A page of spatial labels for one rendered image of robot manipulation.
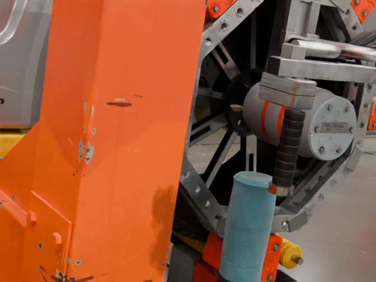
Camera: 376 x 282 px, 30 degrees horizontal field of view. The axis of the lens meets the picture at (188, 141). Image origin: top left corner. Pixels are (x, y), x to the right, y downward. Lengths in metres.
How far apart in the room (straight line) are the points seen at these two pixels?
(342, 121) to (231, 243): 0.32
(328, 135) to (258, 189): 0.17
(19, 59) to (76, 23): 0.48
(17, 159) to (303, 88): 0.49
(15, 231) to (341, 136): 0.65
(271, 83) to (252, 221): 0.28
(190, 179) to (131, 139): 0.44
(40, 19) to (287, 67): 0.51
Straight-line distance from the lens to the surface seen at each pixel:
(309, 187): 1.66
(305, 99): 1.20
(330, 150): 1.39
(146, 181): 0.98
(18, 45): 1.42
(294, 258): 1.64
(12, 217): 1.16
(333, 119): 1.37
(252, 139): 1.58
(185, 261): 1.69
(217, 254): 1.52
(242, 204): 1.33
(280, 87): 1.20
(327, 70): 1.26
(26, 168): 1.16
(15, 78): 1.43
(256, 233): 1.35
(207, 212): 1.43
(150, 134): 0.97
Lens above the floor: 1.06
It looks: 12 degrees down
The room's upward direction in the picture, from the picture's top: 9 degrees clockwise
